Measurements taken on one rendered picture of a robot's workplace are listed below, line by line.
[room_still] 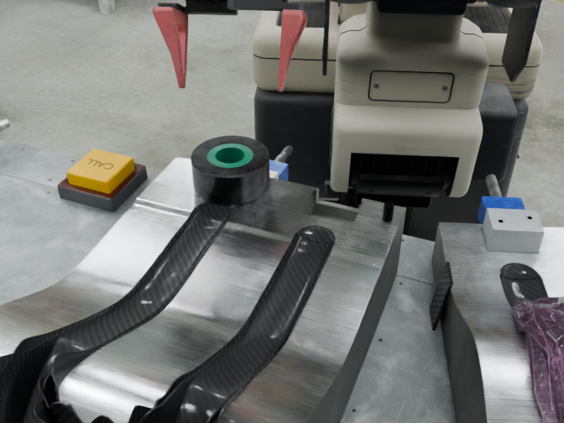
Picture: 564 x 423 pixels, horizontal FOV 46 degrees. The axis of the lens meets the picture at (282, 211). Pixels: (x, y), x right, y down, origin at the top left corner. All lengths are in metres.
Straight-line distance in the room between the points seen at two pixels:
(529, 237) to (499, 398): 0.22
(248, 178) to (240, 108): 2.07
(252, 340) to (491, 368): 0.19
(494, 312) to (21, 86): 2.68
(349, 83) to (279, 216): 0.40
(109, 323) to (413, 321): 0.30
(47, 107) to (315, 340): 2.42
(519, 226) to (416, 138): 0.36
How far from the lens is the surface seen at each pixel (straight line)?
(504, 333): 0.56
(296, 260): 0.61
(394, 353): 0.65
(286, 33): 0.63
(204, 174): 0.66
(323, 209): 0.70
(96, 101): 2.87
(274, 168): 0.81
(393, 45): 1.01
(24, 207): 0.87
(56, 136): 2.66
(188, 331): 0.54
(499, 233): 0.68
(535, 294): 0.67
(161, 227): 0.65
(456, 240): 0.70
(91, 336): 0.53
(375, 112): 1.02
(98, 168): 0.85
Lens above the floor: 1.29
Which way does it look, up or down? 37 degrees down
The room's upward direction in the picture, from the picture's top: straight up
